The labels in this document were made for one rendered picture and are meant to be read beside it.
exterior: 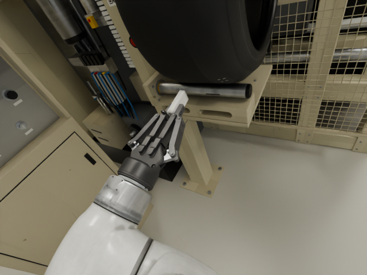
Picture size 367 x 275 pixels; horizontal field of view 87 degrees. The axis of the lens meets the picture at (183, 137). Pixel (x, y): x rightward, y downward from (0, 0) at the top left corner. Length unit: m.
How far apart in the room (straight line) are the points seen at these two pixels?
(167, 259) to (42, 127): 0.76
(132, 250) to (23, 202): 0.67
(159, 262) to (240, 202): 1.10
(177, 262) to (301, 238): 1.06
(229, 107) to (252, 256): 0.89
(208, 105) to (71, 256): 0.53
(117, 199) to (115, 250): 0.07
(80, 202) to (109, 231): 0.74
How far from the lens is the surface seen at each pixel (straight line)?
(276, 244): 1.31
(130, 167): 0.36
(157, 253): 0.35
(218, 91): 0.64
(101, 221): 0.34
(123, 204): 0.34
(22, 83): 0.92
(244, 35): 0.49
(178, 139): 0.39
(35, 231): 1.03
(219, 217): 1.36
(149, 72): 0.86
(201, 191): 1.45
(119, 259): 0.34
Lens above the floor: 1.26
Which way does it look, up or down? 43 degrees down
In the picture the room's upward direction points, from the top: 23 degrees counter-clockwise
